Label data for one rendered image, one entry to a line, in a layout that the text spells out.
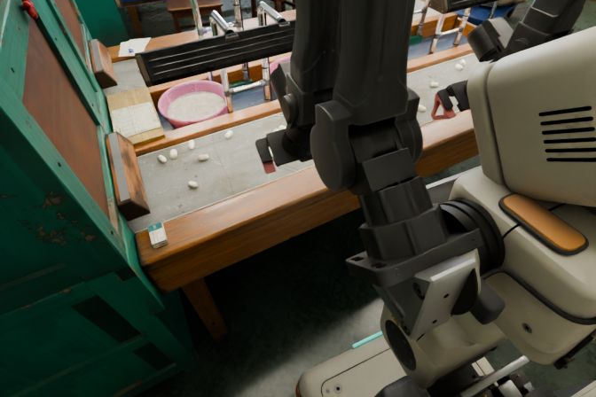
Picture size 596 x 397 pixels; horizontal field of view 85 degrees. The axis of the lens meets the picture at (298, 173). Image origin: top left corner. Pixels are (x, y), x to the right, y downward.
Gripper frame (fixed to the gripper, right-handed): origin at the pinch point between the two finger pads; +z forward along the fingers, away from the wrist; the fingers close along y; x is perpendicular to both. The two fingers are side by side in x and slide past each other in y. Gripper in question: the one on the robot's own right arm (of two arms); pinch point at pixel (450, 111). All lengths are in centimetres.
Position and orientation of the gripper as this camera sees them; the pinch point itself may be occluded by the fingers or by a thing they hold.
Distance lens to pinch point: 90.7
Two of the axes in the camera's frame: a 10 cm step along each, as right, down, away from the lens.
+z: -1.8, 3.0, 9.4
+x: 3.5, 9.1, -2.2
